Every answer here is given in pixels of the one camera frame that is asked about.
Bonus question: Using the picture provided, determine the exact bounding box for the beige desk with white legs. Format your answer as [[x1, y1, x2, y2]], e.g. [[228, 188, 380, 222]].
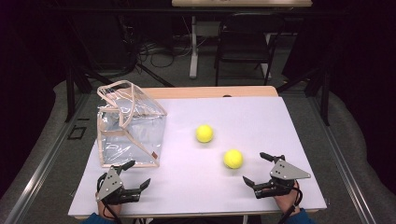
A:
[[171, 0, 313, 79]]

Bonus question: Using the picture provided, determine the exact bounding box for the black folding chair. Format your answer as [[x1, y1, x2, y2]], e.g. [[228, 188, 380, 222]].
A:
[[214, 12, 286, 87]]

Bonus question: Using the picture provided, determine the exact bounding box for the person's right hand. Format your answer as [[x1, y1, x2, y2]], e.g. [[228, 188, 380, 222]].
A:
[[274, 186, 302, 215]]

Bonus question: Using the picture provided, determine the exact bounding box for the transparent bag with beige trim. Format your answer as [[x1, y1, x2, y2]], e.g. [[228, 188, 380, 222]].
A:
[[96, 79, 168, 169]]

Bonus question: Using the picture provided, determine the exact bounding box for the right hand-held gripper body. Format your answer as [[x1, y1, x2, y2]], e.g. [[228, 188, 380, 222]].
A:
[[252, 158, 312, 200]]

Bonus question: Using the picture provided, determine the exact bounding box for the black metal crossbar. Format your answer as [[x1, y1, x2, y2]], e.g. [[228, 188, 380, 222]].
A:
[[46, 7, 347, 17]]

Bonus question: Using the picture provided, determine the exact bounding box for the left hand-held gripper black cable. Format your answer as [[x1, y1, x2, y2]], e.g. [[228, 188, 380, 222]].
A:
[[96, 174, 124, 224]]

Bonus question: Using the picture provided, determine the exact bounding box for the black tripod leg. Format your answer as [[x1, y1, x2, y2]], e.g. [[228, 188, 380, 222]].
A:
[[135, 62, 175, 89]]

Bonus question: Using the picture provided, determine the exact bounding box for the hand-held gripper black cable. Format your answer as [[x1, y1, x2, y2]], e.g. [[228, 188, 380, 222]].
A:
[[96, 174, 124, 224], [277, 180, 304, 224]]

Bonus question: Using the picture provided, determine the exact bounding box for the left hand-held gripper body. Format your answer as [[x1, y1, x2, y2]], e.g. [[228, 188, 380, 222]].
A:
[[94, 167, 143, 206]]

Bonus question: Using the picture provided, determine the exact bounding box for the black metal stand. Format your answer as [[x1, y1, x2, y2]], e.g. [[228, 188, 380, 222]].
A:
[[64, 62, 113, 123], [276, 64, 331, 127]]

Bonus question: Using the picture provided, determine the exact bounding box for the yellow tennis ball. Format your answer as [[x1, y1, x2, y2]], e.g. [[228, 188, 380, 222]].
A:
[[195, 124, 215, 144], [222, 148, 244, 170]]

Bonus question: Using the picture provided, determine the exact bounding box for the person's left hand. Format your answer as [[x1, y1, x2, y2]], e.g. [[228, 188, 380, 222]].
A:
[[98, 201, 122, 219]]

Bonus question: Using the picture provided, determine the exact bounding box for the aluminium floor rail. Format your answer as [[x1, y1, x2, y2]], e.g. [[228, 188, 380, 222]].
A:
[[306, 92, 377, 224], [3, 92, 92, 224]]

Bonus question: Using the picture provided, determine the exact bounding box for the white table mat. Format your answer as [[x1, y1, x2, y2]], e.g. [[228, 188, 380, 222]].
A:
[[67, 96, 328, 217]]

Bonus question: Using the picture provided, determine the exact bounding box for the bundle of floor cables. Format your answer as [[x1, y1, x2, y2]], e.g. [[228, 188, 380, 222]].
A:
[[136, 40, 192, 69]]

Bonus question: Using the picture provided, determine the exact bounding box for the right hand-held gripper black cable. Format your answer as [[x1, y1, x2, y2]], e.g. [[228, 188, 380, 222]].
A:
[[277, 180, 304, 224]]

